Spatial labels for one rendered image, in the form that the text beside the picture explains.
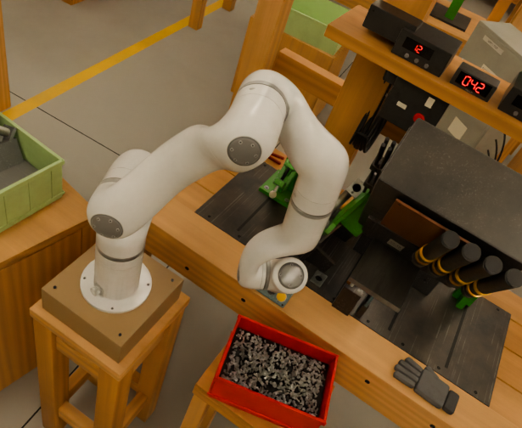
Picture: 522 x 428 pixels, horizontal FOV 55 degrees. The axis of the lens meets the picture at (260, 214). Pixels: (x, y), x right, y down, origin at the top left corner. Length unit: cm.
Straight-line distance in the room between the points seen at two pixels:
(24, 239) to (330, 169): 112
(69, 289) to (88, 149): 190
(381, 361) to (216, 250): 61
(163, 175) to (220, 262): 65
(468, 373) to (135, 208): 116
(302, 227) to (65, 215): 100
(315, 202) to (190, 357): 158
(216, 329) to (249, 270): 141
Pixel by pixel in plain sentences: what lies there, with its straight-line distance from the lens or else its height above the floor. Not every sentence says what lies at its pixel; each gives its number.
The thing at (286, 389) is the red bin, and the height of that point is 87.
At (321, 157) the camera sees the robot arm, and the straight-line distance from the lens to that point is 93.
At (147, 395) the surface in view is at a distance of 208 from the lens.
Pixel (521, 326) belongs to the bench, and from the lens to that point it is 206.
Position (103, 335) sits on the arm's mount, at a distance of 139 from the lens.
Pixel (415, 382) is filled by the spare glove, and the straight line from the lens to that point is 162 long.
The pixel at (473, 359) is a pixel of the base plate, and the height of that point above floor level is 90.
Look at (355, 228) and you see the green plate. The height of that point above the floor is 113.
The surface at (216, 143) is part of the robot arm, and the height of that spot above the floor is 162.
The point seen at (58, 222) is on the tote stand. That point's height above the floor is 79.
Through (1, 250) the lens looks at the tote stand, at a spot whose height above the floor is 79.
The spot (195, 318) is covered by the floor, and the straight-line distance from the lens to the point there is 255.
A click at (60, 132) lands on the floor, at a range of 338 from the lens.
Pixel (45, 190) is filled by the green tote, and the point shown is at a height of 87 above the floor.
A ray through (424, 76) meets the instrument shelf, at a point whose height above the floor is 154.
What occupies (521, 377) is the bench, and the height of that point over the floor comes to 88.
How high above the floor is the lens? 215
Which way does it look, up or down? 44 degrees down
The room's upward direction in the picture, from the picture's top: 22 degrees clockwise
